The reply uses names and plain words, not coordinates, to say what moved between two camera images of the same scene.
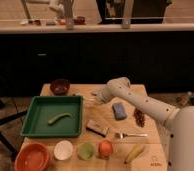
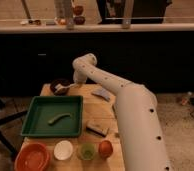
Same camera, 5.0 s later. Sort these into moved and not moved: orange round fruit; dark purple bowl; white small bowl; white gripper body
Moved: white gripper body
Not moved: orange round fruit; white small bowl; dark purple bowl
